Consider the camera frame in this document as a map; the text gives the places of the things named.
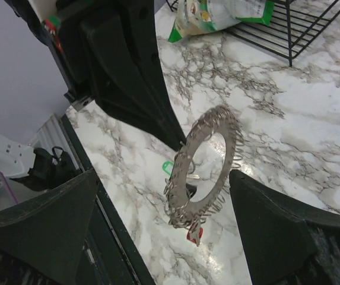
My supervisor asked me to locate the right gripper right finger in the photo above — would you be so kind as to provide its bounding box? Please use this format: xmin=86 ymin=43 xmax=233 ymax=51
xmin=229 ymin=170 xmax=340 ymax=284

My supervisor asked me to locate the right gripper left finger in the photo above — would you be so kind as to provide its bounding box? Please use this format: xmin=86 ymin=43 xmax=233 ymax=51
xmin=0 ymin=170 xmax=98 ymax=284

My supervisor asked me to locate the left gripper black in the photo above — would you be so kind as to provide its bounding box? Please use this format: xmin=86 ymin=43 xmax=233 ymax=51
xmin=6 ymin=1 xmax=185 ymax=145

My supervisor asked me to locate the green white snack bag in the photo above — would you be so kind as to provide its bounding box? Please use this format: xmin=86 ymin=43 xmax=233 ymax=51
xmin=168 ymin=0 xmax=274 ymax=43

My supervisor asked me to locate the red key tag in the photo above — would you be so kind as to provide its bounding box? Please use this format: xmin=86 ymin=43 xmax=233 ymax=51
xmin=187 ymin=221 xmax=203 ymax=246

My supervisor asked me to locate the green key tag with key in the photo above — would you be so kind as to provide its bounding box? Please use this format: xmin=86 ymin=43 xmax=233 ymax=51
xmin=162 ymin=161 xmax=200 ymax=180

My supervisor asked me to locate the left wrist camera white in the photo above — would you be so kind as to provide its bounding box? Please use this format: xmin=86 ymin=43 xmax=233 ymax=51
xmin=28 ymin=0 xmax=57 ymax=23

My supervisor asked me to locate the black wire shelf rack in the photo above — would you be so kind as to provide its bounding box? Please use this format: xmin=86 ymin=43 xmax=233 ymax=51
xmin=167 ymin=1 xmax=340 ymax=63

